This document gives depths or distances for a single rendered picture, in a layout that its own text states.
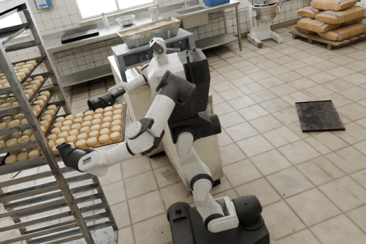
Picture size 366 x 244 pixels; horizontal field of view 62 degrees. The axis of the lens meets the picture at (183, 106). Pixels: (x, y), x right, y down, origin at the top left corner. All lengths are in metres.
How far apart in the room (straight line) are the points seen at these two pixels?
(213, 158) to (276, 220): 0.67
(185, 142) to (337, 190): 1.49
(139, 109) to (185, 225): 1.18
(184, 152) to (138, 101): 1.27
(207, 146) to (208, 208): 0.60
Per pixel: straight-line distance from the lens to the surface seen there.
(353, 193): 2.77
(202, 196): 1.90
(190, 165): 1.80
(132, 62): 2.83
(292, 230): 2.45
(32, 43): 1.81
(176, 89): 1.30
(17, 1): 1.68
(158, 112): 1.23
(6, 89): 1.46
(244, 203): 2.13
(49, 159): 1.55
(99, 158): 1.29
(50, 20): 5.88
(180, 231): 2.26
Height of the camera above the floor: 1.89
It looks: 27 degrees down
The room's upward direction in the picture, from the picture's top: 12 degrees counter-clockwise
